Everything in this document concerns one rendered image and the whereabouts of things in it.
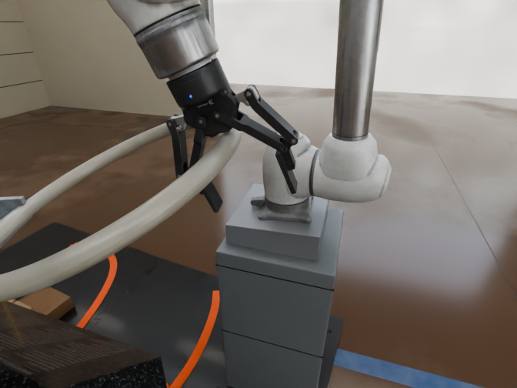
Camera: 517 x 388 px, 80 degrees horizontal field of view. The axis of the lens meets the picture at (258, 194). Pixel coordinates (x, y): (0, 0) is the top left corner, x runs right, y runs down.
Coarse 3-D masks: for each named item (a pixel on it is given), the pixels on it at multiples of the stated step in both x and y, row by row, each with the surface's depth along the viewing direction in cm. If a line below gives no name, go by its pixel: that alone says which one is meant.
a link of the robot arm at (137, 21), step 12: (108, 0) 34; (120, 0) 32; (132, 0) 32; (144, 0) 32; (156, 0) 32; (168, 0) 32; (180, 0) 33; (192, 0) 35; (120, 12) 34; (132, 12) 33; (144, 12) 33; (156, 12) 33; (168, 12) 33; (132, 24) 34; (144, 24) 34
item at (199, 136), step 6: (198, 120) 42; (204, 120) 42; (198, 126) 42; (204, 126) 42; (198, 132) 43; (204, 132) 43; (198, 138) 44; (204, 138) 45; (198, 144) 45; (204, 144) 46; (192, 150) 46; (198, 150) 45; (192, 156) 46; (198, 156) 46; (192, 162) 47
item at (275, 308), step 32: (224, 256) 103; (256, 256) 101; (288, 256) 101; (320, 256) 101; (224, 288) 111; (256, 288) 106; (288, 288) 101; (320, 288) 97; (224, 320) 119; (256, 320) 114; (288, 320) 109; (320, 320) 104; (256, 352) 123; (288, 352) 117; (320, 352) 111; (256, 384) 134; (288, 384) 127
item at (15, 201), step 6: (0, 198) 60; (6, 198) 60; (12, 198) 60; (18, 198) 59; (24, 198) 60; (0, 204) 60; (6, 204) 60; (12, 204) 60; (18, 204) 60; (24, 204) 60; (0, 210) 60; (6, 210) 60; (0, 216) 61; (24, 222) 60; (18, 228) 58; (12, 234) 57; (6, 240) 55; (0, 246) 54
